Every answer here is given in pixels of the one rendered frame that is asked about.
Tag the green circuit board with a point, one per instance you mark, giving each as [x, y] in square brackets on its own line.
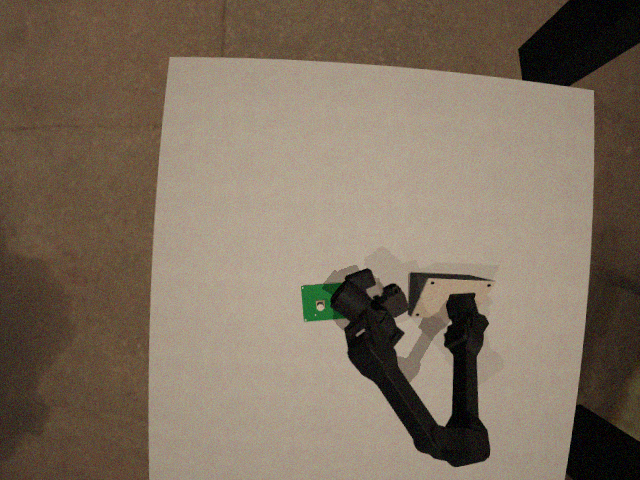
[316, 302]

